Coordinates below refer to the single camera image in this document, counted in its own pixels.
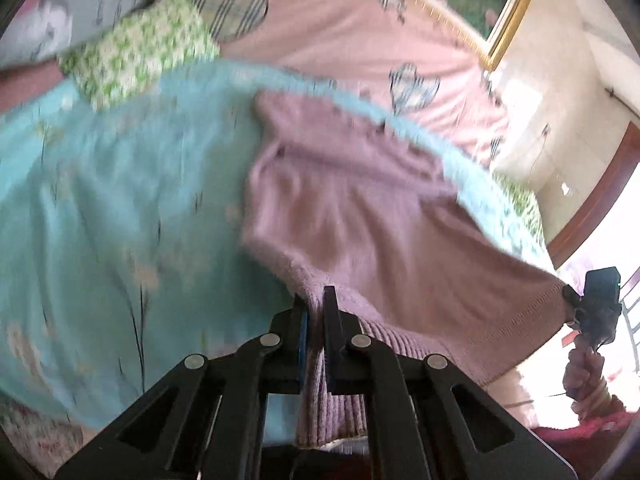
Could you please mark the pink quilt with plaid hearts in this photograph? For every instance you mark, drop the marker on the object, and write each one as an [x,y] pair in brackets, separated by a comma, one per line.
[340,25]

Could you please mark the green checked pillow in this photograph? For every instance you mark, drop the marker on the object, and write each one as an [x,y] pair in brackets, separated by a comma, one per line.
[135,55]

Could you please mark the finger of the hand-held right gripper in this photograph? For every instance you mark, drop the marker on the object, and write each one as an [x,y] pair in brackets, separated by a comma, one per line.
[570,295]

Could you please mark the pink fuzzy pillow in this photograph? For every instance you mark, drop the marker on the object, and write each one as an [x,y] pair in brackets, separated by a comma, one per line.
[25,85]

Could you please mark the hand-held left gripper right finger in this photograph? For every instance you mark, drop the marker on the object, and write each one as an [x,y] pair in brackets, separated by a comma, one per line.
[345,360]

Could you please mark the white floral bed sheet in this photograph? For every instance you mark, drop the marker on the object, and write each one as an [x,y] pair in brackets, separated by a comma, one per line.
[35,435]

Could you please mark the person's right hand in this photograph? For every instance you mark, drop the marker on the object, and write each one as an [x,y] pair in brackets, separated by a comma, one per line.
[582,377]

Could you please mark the grey printed pillow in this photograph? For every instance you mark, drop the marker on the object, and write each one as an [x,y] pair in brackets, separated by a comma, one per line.
[60,5]

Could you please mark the purple knit sweater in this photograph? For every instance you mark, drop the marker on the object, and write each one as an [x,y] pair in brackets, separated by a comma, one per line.
[380,220]

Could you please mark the turquoise floral blanket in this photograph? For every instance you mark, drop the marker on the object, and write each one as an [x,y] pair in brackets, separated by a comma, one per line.
[110,220]

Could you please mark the red cloth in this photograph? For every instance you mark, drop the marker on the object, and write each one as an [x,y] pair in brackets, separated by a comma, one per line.
[585,430]

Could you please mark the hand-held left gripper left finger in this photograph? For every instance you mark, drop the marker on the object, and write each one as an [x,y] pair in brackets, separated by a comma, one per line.
[287,360]

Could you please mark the brown wooden door frame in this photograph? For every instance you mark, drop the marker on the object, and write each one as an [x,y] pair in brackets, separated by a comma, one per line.
[600,195]

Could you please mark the green patterned cloth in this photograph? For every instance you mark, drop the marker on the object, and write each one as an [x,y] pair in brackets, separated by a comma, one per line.
[525,205]

